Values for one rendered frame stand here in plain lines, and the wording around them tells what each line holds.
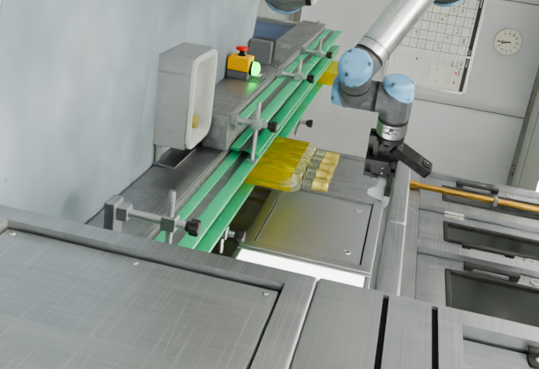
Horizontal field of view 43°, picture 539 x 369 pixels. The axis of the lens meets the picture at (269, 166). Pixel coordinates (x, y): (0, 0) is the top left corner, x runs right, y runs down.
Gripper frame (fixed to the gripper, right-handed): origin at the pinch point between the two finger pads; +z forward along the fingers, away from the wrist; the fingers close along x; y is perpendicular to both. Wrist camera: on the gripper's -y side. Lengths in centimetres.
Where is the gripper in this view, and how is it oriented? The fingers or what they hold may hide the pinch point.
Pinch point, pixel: (387, 198)
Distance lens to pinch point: 184.3
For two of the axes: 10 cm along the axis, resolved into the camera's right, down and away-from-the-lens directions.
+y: -9.7, -1.8, 1.7
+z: -0.5, 8.1, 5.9
